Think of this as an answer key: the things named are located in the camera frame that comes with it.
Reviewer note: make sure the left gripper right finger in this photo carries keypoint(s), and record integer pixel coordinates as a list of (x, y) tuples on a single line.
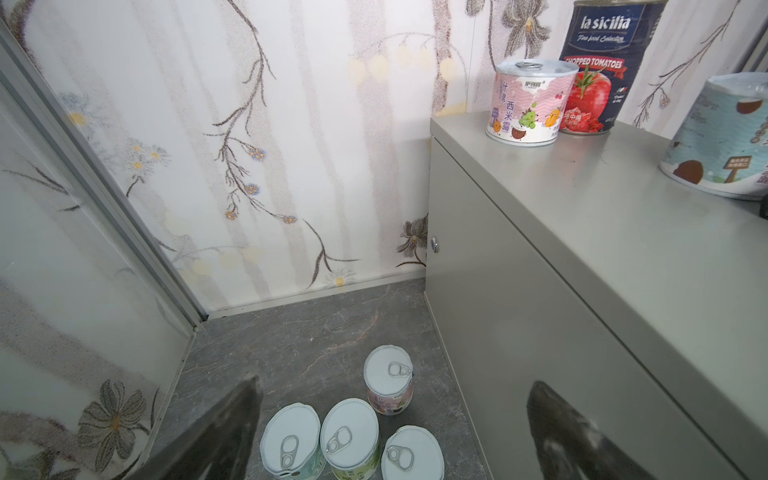
[(570, 446)]

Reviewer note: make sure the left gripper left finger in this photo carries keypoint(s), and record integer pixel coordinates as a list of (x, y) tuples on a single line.
[(216, 446)]

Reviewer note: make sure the teal label can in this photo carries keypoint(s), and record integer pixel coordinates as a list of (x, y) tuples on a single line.
[(289, 447), (721, 145)]

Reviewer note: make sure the pink label can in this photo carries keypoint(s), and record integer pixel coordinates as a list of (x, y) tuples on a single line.
[(528, 100)]

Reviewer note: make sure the dark blue tomato can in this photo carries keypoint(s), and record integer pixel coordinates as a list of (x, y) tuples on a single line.
[(607, 40)]

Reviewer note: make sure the green label can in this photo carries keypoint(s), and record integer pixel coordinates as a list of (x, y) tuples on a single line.
[(350, 440)]

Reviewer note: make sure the white lid can front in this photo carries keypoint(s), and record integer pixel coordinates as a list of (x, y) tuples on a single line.
[(412, 453)]

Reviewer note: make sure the grey metal cabinet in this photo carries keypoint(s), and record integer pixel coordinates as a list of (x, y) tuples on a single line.
[(642, 302)]

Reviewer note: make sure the pink can near cabinet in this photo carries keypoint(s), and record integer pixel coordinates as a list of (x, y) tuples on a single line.
[(388, 374)]

